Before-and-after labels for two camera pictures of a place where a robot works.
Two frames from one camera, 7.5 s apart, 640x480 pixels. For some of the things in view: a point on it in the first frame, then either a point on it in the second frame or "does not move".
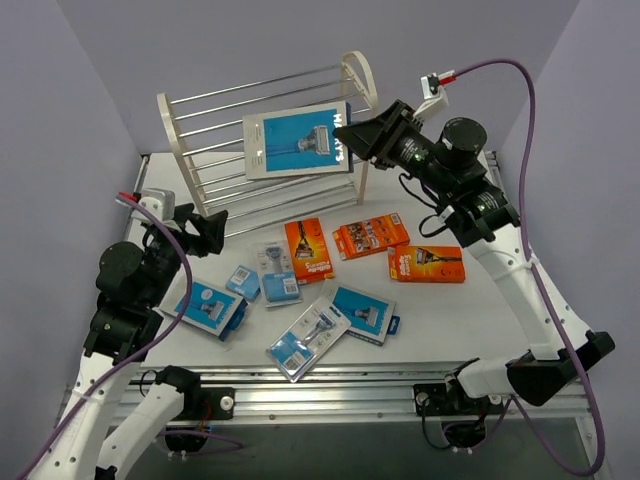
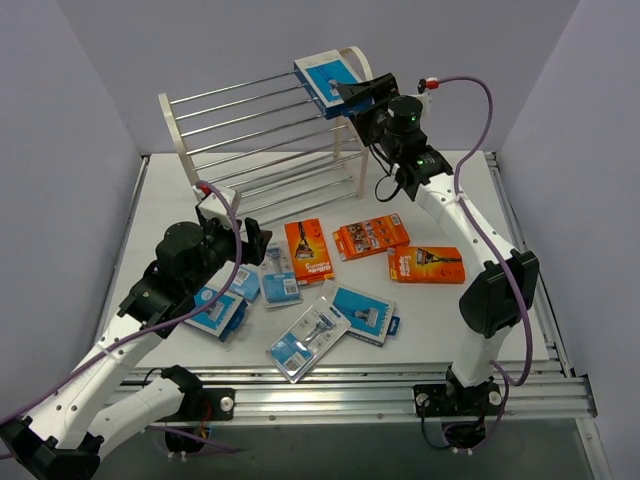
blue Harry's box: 209,308 does not move
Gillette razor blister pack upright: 280,283 does not move
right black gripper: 391,138 -> 371,107
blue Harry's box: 297,142 -> 316,73
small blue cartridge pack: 244,281 does not move
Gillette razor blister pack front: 306,340 does not move
